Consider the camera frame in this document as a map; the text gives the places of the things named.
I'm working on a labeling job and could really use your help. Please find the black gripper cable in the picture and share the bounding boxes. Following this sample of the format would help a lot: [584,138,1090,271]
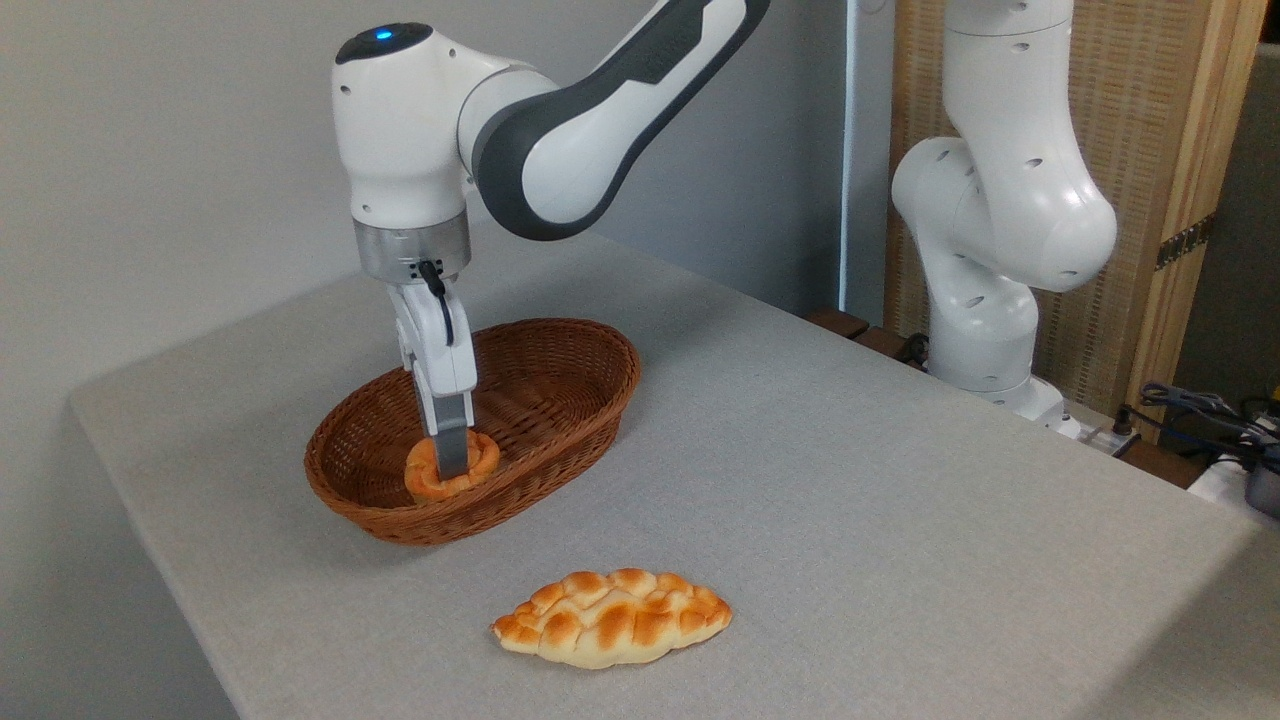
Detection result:
[417,259,457,347]

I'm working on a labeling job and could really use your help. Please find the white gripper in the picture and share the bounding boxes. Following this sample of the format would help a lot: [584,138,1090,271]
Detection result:
[387,282,480,481]

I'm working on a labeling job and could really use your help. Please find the brass screen hinge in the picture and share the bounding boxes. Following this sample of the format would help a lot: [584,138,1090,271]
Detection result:
[1154,213,1217,272]

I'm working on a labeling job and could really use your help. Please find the white power strip with plug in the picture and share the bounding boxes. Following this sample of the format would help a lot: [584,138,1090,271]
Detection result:
[1072,404,1143,459]

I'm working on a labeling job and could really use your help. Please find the brown wicker oval basket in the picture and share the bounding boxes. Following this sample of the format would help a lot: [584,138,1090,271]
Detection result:
[304,318,642,547]

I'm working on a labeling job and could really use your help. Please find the bundle of black cables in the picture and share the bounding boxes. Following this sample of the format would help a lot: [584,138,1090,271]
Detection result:
[1136,380,1280,473]

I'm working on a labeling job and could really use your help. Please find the round orange bread roll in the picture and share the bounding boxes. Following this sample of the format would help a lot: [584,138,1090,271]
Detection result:
[404,430,501,504]

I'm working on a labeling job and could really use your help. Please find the long braided bread loaf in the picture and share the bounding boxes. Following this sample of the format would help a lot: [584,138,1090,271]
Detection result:
[489,567,734,670]

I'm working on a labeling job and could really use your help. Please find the woven wooden folding screen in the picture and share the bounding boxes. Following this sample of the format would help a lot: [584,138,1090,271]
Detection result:
[885,0,1269,446]

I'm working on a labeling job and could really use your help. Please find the white vertical wall strip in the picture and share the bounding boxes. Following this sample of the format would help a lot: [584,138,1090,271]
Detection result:
[838,0,862,313]

